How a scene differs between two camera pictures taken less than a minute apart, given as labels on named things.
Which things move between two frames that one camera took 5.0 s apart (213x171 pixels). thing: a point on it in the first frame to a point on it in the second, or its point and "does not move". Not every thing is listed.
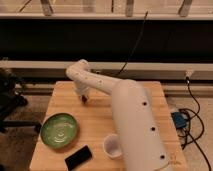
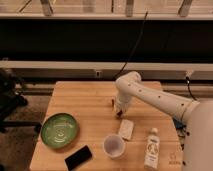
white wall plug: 188,74 does not move
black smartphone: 77,158 does not move
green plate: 59,130 does not move
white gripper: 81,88 to 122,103
